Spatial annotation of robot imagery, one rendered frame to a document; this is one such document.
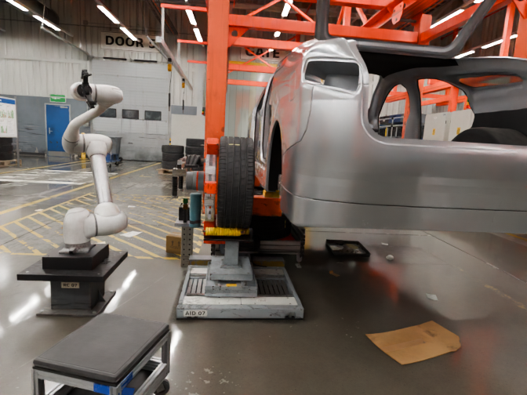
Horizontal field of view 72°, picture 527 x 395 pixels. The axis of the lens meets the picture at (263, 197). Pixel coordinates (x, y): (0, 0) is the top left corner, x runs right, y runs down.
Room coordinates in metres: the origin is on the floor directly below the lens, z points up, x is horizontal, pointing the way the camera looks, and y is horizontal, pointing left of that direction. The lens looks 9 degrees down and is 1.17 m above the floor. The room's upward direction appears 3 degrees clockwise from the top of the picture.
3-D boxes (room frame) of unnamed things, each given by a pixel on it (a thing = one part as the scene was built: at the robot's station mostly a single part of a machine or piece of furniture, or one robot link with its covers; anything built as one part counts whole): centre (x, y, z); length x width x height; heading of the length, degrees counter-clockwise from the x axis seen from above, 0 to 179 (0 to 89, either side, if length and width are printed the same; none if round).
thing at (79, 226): (2.30, 1.20, 0.55); 0.18 x 0.16 x 0.22; 127
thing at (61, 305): (2.30, 1.21, 0.15); 0.50 x 0.50 x 0.30; 5
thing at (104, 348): (1.34, 0.59, 0.17); 0.43 x 0.36 x 0.34; 168
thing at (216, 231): (2.48, 0.27, 0.51); 0.29 x 0.06 x 0.06; 97
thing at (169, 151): (10.97, 2.45, 0.55); 1.40 x 0.80 x 1.09; 93
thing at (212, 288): (2.59, 0.21, 0.13); 0.50 x 0.36 x 0.10; 7
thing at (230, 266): (2.61, 0.22, 0.32); 0.40 x 0.30 x 0.28; 7
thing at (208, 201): (2.59, 0.38, 0.85); 0.54 x 0.07 x 0.54; 7
